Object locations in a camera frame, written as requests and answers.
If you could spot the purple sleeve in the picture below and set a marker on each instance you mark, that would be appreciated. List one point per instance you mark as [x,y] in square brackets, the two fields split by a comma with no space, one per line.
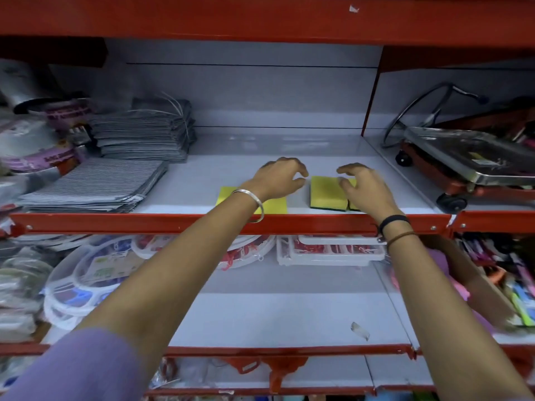
[75,367]

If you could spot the person's right hand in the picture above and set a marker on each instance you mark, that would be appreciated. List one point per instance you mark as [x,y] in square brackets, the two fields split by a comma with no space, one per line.
[372,196]

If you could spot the brown thread wrist band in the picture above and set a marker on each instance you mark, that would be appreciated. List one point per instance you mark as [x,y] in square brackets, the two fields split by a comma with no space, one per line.
[400,237]

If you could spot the low stack of striped cloths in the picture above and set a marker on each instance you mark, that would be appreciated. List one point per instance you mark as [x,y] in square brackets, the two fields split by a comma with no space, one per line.
[96,183]

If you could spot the black wrist band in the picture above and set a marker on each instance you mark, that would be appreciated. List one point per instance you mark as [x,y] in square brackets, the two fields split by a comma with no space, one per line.
[393,221]

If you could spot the person's left forearm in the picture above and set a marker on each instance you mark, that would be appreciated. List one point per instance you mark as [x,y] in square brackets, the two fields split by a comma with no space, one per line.
[179,271]

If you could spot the person's left hand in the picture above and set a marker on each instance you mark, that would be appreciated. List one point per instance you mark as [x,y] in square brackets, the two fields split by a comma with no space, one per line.
[273,179]

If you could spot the foil pack with purple label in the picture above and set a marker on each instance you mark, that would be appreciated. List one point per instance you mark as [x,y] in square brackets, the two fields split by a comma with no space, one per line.
[69,112]

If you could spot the red steel hand trolley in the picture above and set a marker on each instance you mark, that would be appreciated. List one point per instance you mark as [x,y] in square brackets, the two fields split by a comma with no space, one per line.
[464,152]

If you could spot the round hanger with red clips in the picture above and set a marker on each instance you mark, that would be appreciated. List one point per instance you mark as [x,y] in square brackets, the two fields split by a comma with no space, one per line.
[246,250]

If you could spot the silver bangle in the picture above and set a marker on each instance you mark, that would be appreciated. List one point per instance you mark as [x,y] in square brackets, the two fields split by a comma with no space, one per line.
[255,200]

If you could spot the pile of colourful packets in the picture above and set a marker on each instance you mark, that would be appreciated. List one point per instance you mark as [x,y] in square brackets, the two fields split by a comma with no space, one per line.
[505,271]

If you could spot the person's left thumb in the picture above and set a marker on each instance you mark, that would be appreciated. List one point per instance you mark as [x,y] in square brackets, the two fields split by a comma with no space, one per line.
[296,186]

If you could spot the silver foil packet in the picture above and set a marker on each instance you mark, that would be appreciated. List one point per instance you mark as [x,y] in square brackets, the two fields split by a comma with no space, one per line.
[25,85]

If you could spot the red metal shelf rack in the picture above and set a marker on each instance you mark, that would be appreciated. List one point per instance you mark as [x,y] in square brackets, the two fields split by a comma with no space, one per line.
[292,16]

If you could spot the torn paper scrap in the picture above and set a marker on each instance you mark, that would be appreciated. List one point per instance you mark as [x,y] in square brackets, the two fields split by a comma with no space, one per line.
[360,331]

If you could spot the person's right forearm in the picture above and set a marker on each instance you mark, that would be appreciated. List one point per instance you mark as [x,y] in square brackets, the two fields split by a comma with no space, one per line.
[443,313]

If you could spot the rectangular white clip hanger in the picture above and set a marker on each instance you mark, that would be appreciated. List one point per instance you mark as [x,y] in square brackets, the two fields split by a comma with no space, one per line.
[330,250]

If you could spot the yellow green scrub sponge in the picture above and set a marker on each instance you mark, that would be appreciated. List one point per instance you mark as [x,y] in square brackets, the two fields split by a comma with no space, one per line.
[326,192]
[352,205]

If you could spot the flat yellow sponge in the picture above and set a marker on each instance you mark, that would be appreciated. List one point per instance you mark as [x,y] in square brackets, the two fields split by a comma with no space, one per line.
[273,205]

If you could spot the pile of clear plastic packets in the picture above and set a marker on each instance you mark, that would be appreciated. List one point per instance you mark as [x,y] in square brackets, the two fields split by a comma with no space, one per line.
[21,288]

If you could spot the large foil pack purple label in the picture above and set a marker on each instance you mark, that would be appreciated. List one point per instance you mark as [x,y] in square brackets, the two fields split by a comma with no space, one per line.
[33,148]

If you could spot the person's right thumb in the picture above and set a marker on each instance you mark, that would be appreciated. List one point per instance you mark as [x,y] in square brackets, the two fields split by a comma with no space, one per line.
[345,187]

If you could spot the round white clip hanger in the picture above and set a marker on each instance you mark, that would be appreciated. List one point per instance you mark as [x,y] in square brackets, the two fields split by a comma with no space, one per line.
[83,275]

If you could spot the tall stack of grey cloths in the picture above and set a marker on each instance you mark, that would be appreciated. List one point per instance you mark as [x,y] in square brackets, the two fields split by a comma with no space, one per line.
[142,133]

